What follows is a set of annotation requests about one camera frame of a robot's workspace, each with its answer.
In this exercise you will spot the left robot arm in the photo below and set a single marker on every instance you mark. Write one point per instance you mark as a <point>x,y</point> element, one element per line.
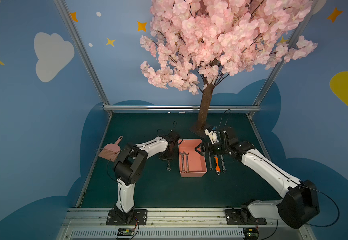
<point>130,163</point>

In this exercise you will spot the right green circuit board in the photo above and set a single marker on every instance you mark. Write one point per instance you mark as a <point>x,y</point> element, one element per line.
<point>250,234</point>

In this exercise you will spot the pink artificial cherry tree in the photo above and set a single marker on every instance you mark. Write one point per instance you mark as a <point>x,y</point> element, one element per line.
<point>200,43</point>

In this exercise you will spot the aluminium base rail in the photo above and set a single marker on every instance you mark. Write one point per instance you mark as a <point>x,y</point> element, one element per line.
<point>173,224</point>

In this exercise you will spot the small chrome combination wrench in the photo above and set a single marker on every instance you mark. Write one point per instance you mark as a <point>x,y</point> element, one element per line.
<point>210,162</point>

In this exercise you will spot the aluminium frame left post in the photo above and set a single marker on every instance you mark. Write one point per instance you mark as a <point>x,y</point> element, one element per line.
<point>73,31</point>

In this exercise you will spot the orange handled adjustable wrench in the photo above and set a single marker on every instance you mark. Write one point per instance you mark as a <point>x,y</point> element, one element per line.
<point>217,167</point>

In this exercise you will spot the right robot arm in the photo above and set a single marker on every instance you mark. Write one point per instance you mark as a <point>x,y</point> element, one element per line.
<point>299,199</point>

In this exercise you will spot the chrome end wrench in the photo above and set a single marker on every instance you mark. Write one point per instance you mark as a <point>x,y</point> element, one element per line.
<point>168,166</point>

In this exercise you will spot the large chrome wrench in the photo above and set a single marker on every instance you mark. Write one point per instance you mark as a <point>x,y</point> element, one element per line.
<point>184,162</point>

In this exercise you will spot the pink plastic storage box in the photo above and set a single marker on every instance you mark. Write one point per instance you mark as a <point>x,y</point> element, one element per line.
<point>197,163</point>

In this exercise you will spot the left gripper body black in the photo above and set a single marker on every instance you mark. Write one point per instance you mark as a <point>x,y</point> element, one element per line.
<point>170,151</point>

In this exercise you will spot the left green circuit board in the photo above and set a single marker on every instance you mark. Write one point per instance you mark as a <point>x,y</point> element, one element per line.
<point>125,232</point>

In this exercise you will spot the green circuit board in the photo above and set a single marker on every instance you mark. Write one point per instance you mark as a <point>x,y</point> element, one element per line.
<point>250,234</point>
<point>125,232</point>

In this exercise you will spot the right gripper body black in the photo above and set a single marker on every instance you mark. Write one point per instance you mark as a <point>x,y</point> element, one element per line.
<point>208,148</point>

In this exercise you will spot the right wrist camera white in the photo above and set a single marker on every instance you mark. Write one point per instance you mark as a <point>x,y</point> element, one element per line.
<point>212,134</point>

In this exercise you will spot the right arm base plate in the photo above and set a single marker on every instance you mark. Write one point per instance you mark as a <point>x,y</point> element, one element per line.
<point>239,217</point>

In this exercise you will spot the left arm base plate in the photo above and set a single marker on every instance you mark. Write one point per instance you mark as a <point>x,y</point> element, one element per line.
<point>118,218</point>

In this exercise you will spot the long chrome combination wrench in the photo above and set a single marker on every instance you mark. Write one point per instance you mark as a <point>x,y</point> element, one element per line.
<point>223,164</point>

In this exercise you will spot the aluminium frame back bar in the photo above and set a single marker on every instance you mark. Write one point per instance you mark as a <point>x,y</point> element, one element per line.
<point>178,108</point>

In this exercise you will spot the pink dustpan brush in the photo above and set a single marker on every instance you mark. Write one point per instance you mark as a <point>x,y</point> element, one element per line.
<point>110,151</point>

